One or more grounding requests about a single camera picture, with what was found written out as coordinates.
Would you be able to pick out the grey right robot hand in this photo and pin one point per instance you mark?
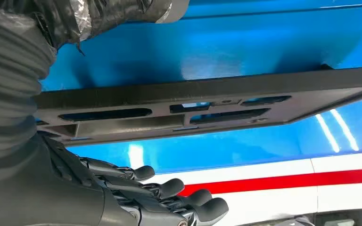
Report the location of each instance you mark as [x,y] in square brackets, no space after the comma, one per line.
[43,193]

